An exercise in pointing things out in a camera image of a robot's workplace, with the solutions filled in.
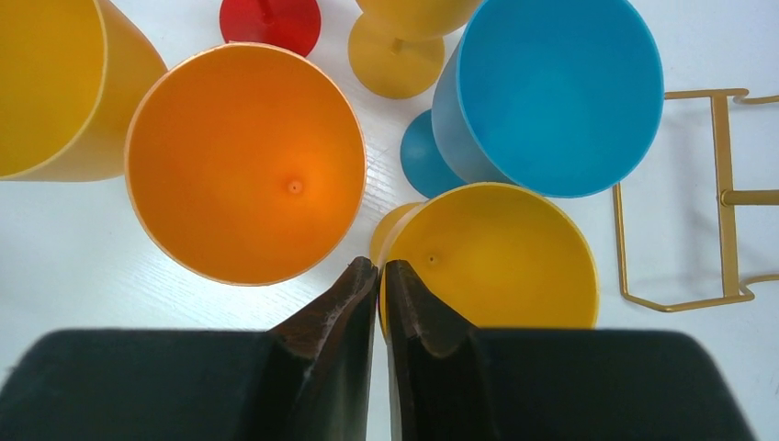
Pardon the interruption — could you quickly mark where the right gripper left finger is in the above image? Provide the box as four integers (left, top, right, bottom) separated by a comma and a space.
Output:
1, 257, 378, 440

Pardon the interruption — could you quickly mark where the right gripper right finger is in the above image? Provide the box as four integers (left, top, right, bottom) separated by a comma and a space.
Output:
383, 260, 754, 440

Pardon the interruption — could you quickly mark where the yellow wine glass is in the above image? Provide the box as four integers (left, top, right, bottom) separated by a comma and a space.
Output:
369, 183, 600, 329
347, 0, 480, 99
1, 1, 166, 182

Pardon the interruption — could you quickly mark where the cyan wine glass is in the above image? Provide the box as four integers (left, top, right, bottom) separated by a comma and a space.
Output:
400, 1, 664, 198

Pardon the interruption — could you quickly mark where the gold wire glass rack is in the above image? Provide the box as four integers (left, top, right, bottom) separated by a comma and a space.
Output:
611, 88, 778, 312

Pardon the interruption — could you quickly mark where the red wine glass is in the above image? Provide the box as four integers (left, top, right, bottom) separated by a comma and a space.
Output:
219, 0, 322, 57

